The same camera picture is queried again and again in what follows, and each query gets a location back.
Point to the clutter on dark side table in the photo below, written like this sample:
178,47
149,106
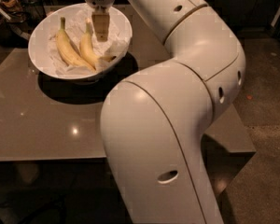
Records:
18,18

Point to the white paper towel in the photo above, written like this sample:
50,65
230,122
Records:
118,41

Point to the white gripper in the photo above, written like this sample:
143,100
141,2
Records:
101,18

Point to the white bowl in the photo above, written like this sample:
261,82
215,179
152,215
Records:
38,43

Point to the yellow banana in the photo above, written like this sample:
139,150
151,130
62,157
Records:
66,50
86,48

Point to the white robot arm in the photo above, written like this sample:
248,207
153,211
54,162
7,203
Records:
152,122

